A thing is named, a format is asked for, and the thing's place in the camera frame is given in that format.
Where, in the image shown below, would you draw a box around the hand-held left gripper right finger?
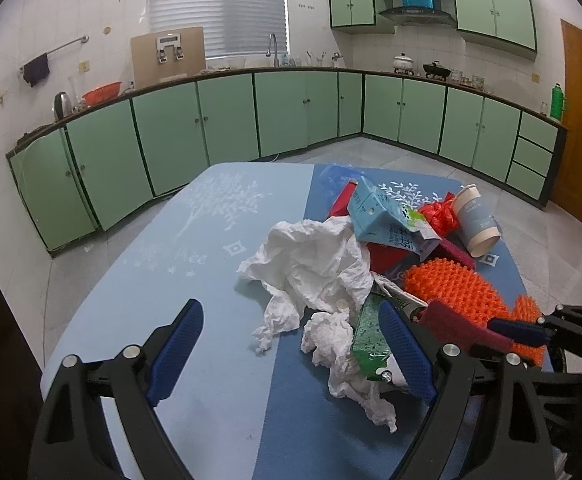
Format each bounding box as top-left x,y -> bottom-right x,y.
378,300 -> 559,480

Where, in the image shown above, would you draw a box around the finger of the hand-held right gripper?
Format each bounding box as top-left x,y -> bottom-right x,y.
487,304 -> 582,361

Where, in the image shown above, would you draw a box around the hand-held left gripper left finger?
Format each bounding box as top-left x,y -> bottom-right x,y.
31,298 -> 204,480

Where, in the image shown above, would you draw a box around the maroon scouring pad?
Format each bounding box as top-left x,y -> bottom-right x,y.
418,299 -> 516,356

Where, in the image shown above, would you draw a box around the red plastic bag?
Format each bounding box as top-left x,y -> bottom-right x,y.
417,199 -> 459,237

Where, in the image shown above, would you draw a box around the blue plastic bag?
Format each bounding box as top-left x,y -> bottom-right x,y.
318,164 -> 367,196

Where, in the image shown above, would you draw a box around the green foil packet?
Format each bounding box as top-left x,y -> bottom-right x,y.
350,292 -> 397,380

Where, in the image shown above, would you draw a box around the white printed wrapper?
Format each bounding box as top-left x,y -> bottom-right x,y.
371,272 -> 429,323

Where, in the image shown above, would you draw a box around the small crumpled white tissue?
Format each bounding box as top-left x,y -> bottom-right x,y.
300,310 -> 399,433

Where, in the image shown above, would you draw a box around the orange spiked silicone glove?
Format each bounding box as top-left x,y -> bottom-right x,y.
402,257 -> 544,366

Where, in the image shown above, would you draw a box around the magenta scouring pad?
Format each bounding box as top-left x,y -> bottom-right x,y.
438,237 -> 478,269

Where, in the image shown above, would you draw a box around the red paper packaging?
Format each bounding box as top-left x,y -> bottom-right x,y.
327,180 -> 422,277

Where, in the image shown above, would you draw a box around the light blue printed mat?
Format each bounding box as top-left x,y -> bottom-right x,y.
41,162 -> 317,480

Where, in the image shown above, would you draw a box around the grey paper cup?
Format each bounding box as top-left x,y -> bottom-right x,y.
452,185 -> 502,256

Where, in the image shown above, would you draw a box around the large crumpled white paper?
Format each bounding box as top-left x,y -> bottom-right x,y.
236,219 -> 374,356

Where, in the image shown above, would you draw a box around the blue milk carton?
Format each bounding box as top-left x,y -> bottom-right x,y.
346,177 -> 442,261

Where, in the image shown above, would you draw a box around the green base cabinets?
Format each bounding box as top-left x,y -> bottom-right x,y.
361,72 -> 566,208
6,67 -> 364,256

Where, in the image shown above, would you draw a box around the green thermos bottle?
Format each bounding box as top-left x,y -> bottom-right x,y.
549,82 -> 568,121

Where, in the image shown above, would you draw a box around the red plastic basin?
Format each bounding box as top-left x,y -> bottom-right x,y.
82,81 -> 123,107

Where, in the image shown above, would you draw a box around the metal kettle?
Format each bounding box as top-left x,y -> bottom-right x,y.
52,91 -> 73,121

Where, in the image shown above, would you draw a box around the clear plastic pitcher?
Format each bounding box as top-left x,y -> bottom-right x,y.
68,74 -> 84,111

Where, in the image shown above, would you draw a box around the black wok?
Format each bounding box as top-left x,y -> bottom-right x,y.
422,60 -> 452,80

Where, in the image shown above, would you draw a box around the cardboard box on counter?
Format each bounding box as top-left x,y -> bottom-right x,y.
131,26 -> 207,88

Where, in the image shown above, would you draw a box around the dark hanging towel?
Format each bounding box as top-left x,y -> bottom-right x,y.
22,53 -> 52,87

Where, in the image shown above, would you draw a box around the range hood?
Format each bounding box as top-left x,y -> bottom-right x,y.
377,6 -> 456,26

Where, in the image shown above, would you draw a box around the white window blind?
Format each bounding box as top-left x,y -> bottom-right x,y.
147,0 -> 289,59

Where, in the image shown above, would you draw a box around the metal towel rail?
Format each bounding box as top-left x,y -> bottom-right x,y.
20,35 -> 90,72

